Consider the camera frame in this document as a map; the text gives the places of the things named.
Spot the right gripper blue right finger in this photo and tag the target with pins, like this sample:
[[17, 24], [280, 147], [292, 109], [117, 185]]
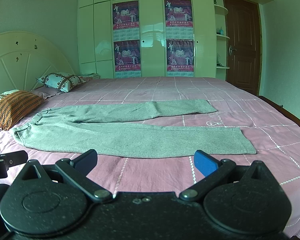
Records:
[[215, 172]]

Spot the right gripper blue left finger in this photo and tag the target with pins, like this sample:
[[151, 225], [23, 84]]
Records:
[[75, 172]]

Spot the grey knit pants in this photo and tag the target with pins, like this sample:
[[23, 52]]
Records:
[[120, 130]]

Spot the orange striped pillow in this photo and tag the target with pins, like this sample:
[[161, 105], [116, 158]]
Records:
[[16, 106]]

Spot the white patterned pillow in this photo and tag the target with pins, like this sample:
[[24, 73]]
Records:
[[63, 82]]

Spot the cream arched headboard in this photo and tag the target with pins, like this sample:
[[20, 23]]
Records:
[[26, 56]]

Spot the lower right calendar poster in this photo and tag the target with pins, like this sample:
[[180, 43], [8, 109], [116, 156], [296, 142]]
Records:
[[180, 56]]

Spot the calendar poster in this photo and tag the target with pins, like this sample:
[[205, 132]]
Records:
[[180, 56], [178, 13], [126, 15], [127, 56]]

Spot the lower left calendar poster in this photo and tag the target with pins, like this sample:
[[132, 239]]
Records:
[[127, 56]]

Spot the brown wooden door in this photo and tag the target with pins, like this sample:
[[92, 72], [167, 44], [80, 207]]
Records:
[[243, 26]]

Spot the cream wardrobe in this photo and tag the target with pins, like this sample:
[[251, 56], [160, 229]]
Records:
[[96, 38]]

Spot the upper right calendar poster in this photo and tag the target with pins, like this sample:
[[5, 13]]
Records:
[[178, 13]]

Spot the corner shelf unit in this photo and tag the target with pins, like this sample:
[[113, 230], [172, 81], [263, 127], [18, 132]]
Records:
[[222, 39]]

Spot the upper left calendar poster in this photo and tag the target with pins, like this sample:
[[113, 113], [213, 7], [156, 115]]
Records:
[[126, 15]]

